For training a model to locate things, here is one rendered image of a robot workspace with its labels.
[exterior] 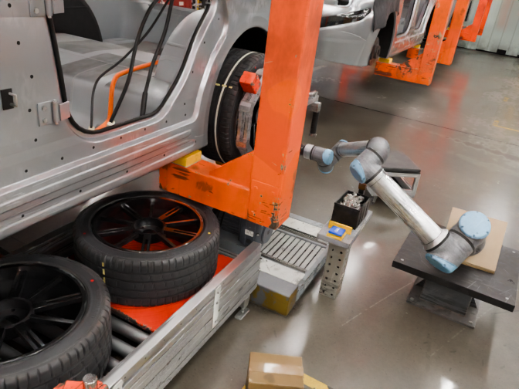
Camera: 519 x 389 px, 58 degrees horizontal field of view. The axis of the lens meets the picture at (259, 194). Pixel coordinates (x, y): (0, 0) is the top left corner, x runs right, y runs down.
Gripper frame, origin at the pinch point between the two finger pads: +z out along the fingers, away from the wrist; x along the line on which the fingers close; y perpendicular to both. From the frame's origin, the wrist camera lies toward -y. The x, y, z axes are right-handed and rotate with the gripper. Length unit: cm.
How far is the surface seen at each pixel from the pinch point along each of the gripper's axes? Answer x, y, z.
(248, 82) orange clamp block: -3, -66, -2
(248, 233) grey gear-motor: -66, -21, -18
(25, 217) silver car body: -108, -130, 13
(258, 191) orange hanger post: -53, -61, -30
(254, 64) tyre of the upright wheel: 13, -58, 4
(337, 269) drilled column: -63, 0, -65
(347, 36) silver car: 188, 131, 35
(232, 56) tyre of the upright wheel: 13, -60, 17
